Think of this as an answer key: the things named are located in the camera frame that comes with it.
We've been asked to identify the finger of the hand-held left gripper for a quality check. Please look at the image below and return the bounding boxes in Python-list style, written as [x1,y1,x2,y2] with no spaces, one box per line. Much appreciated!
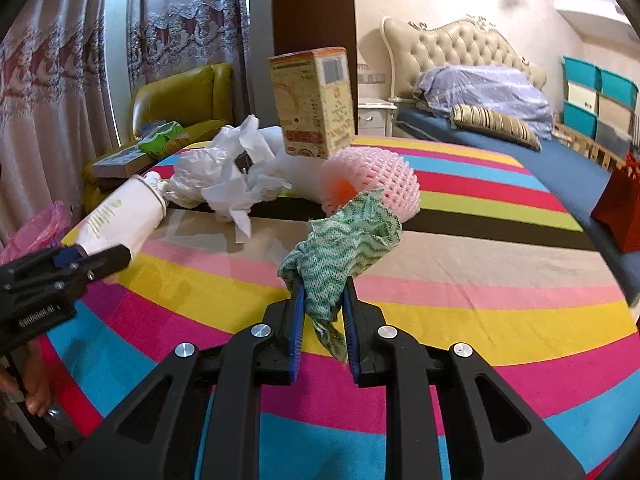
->
[25,244,133,303]
[0,247,85,286]

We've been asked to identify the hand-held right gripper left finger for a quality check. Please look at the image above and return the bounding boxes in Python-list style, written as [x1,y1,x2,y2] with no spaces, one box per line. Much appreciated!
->
[57,277,306,480]

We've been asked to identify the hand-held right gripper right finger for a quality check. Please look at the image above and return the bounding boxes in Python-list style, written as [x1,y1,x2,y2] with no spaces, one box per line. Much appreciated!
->
[341,276,587,480]

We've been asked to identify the white tube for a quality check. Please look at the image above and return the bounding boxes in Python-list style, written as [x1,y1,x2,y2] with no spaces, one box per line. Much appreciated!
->
[75,171,169,261]

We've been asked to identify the green patterned cloth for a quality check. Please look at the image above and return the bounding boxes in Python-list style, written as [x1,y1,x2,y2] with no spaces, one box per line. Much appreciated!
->
[277,187,403,363]

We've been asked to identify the person's left hand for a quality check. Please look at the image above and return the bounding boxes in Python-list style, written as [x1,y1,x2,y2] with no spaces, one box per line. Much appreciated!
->
[0,340,53,418]

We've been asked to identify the pink plastic bag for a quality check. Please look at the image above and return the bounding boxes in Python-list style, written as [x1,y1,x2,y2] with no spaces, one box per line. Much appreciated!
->
[0,200,74,267]

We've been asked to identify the flat cardboard box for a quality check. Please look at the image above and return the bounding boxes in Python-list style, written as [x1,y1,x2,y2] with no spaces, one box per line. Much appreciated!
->
[92,142,153,179]

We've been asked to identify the striped colourful tablecloth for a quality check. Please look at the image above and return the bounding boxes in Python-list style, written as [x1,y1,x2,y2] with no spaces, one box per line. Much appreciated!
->
[37,135,640,480]

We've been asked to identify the green packet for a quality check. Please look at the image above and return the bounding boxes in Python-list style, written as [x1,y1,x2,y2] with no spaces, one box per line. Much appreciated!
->
[137,121,186,159]

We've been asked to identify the bubble wrap bag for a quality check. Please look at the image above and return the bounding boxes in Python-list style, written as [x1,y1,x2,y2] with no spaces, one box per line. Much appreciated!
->
[285,152,331,202]

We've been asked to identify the pink foam fruit net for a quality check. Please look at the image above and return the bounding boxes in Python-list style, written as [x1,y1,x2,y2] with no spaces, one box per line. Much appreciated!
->
[320,147,422,224]

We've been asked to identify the crumpled white plastic bag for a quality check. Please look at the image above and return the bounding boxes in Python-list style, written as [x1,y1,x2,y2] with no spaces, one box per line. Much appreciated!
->
[167,115,297,244]

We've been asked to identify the patterned lace curtain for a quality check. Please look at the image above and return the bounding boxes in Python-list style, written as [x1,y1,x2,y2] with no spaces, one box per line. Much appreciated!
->
[125,0,252,128]
[0,0,113,243]

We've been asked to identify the yellow leather armchair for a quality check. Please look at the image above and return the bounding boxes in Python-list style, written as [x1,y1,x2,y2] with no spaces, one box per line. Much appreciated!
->
[82,63,236,211]

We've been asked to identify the white nightstand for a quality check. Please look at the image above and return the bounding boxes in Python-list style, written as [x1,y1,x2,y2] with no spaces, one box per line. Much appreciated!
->
[357,97,399,137]

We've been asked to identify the yellow carton box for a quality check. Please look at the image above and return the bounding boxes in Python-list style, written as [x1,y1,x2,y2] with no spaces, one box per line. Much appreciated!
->
[269,46,357,160]

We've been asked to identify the striped beige pillow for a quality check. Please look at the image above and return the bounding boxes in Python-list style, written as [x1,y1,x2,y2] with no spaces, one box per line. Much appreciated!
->
[450,105,543,152]

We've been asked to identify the bed with blue sheet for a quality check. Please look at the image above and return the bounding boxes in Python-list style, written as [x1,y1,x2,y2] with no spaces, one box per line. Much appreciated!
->
[392,107,627,242]

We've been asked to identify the blue white striped duvet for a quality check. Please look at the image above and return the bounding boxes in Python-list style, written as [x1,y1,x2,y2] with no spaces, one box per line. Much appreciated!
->
[415,65,556,142]

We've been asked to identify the red gift bag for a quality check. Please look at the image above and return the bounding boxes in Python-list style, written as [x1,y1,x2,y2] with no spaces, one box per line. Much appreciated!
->
[591,152,640,254]

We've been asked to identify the tufted beige headboard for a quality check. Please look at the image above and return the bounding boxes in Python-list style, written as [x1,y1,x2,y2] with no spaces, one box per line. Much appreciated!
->
[381,15,548,103]

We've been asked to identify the brown wooden panel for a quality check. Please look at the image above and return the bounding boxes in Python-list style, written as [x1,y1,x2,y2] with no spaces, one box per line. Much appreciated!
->
[272,0,357,136]

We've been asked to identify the stack of storage bins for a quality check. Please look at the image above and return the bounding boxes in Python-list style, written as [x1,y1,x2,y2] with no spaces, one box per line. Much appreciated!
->
[560,55,640,152]

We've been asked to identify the wooden crib rail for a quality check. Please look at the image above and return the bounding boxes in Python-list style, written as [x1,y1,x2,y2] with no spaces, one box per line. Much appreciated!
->
[552,120,632,172]

